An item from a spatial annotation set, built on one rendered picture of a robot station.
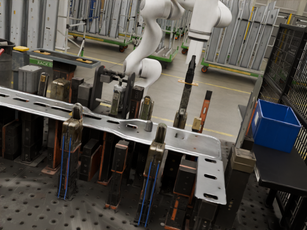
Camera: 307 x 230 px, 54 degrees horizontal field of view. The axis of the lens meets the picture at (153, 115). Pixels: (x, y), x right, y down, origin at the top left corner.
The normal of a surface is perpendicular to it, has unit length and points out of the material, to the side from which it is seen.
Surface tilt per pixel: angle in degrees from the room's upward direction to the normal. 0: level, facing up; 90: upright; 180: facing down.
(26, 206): 0
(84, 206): 0
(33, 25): 87
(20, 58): 90
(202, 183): 0
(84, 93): 90
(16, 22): 85
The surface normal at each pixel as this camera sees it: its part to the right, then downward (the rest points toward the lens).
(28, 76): -0.18, 0.33
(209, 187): 0.18, -0.92
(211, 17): 0.45, 0.39
